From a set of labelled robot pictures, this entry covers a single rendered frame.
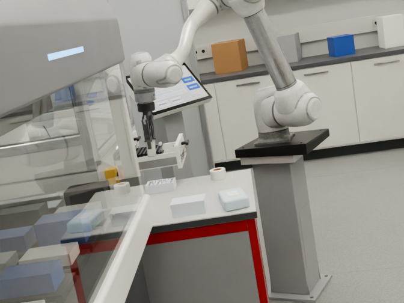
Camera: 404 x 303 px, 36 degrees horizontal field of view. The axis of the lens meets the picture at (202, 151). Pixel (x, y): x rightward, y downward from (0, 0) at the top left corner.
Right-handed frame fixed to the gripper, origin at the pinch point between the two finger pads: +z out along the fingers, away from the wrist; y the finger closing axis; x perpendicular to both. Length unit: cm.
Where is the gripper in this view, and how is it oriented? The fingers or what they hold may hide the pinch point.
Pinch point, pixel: (151, 148)
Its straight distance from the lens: 273.9
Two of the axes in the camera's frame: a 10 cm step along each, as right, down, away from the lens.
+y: 1.4, -2.1, 9.7
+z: 1.0, 9.7, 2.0
